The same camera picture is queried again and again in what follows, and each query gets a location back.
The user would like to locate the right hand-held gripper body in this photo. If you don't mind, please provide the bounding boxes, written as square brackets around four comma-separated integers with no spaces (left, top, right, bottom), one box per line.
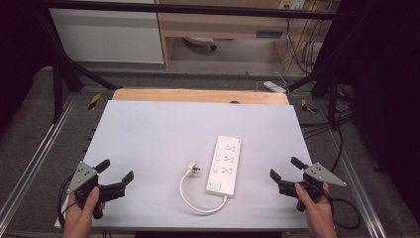
[277,162,349,212]

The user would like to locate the yellow black tape marker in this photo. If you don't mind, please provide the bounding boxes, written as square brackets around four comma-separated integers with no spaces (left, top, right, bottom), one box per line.
[87,92,102,111]

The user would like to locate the wooden table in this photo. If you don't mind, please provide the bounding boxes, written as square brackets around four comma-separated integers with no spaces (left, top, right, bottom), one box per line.
[111,87,290,106]

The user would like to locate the hanging black cables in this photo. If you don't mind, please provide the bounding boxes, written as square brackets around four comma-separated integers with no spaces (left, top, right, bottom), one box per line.
[285,16,326,75]

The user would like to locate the white cabinet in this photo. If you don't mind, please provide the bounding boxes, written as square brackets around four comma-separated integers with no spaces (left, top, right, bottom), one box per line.
[49,7,165,64]

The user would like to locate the white power plug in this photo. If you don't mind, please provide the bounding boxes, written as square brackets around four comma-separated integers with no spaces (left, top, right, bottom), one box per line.
[186,161,202,177]

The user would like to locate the black metal frame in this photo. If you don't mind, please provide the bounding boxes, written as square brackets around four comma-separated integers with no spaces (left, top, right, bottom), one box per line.
[33,0,353,132]

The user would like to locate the white chair base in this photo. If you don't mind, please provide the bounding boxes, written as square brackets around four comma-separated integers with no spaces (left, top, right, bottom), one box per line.
[182,36,219,53]

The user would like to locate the black curtain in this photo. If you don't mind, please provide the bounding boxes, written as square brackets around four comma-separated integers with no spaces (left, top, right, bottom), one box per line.
[0,0,51,133]
[316,0,420,226]

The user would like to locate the person's right hand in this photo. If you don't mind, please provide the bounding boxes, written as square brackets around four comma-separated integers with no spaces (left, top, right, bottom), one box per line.
[294,182,339,238]

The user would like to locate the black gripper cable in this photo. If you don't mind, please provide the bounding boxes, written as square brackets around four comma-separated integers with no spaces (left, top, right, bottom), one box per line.
[56,173,80,229]
[321,187,363,231]

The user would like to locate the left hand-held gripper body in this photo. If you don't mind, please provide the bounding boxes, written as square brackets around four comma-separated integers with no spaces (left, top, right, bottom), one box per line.
[66,161,127,220]

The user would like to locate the white power cable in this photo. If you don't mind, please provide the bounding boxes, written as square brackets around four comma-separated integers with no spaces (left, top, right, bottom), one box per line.
[178,170,230,216]

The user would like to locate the white table mat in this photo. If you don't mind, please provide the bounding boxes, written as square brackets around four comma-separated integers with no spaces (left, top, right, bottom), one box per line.
[53,100,313,231]

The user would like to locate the aluminium rail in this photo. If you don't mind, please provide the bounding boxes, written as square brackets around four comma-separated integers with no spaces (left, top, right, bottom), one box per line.
[328,132,388,238]
[0,93,78,229]

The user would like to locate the white wall socket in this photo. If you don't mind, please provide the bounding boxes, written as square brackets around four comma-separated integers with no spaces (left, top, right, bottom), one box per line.
[278,0,306,10]

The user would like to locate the wooden desk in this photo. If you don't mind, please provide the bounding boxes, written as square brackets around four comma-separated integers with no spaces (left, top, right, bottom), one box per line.
[155,0,341,72]

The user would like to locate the black floor cables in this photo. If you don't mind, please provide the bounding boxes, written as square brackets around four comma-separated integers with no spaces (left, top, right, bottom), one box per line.
[298,83,356,173]

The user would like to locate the person's left hand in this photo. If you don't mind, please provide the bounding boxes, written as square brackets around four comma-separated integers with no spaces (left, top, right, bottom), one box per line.
[62,185,107,238]

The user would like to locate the white floor power strip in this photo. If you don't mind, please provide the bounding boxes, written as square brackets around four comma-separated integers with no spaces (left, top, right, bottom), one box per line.
[262,80,287,94]

